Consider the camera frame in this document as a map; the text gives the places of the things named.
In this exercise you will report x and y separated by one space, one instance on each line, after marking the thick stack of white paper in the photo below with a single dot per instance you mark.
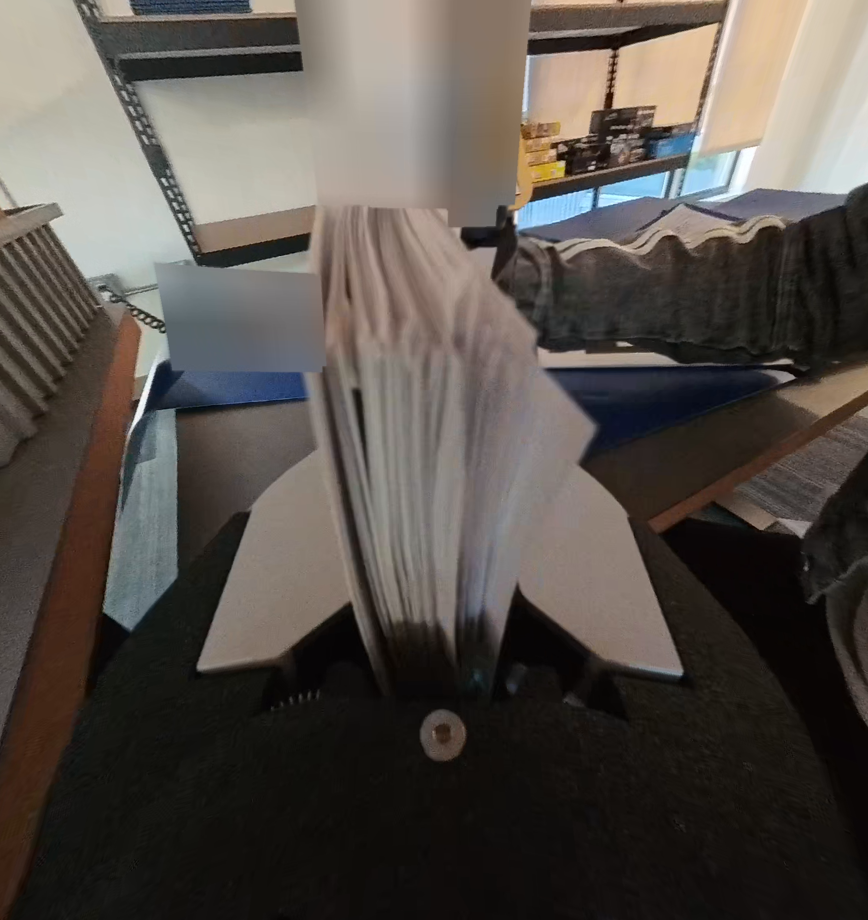
419 431

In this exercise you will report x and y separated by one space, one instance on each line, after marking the grey topped side desk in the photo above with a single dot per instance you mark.
17 575

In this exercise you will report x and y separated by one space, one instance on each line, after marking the grey ribbed panel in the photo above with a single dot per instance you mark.
24 323

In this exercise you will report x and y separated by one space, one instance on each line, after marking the person's right forearm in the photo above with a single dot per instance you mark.
692 302

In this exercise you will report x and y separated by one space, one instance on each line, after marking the window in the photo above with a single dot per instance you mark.
714 172

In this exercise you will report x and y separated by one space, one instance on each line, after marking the dark desk with wooden edge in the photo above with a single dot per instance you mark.
247 460

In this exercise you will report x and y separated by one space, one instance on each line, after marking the row of colourful product boxes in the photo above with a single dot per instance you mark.
621 136

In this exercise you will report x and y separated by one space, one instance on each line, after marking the white roller blind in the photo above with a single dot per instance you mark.
570 79
750 72

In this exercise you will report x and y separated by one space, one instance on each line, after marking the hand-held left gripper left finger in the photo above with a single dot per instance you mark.
275 575

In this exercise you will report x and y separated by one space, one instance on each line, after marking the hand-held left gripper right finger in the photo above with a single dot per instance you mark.
592 575

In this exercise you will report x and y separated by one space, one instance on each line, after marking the dark metal shelving rack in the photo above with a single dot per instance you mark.
211 61

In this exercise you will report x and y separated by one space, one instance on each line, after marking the blue flat object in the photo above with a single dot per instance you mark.
189 6

